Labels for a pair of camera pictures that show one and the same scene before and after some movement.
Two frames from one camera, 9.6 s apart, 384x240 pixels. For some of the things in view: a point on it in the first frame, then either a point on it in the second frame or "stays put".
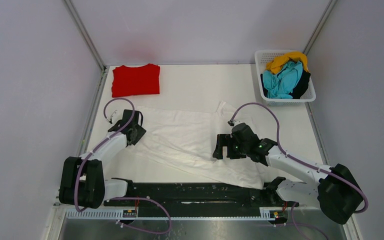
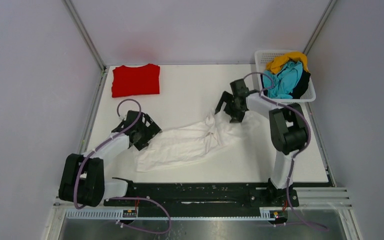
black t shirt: x=301 y=86 stays put
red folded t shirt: x=144 y=80 stays put
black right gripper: x=224 y=140 to x=237 y=117
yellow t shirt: x=276 y=65 stays put
